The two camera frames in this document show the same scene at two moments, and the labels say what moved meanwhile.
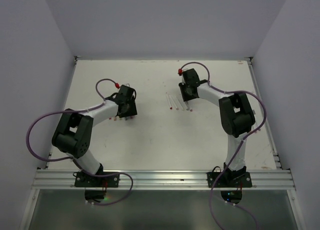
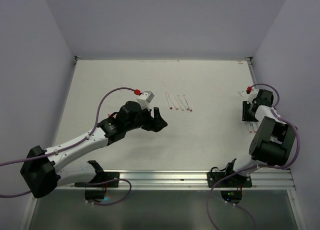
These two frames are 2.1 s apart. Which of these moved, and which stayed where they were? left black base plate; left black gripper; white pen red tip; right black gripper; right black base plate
Moved: right black gripper; left black gripper
Stayed: left black base plate; white pen red tip; right black base plate
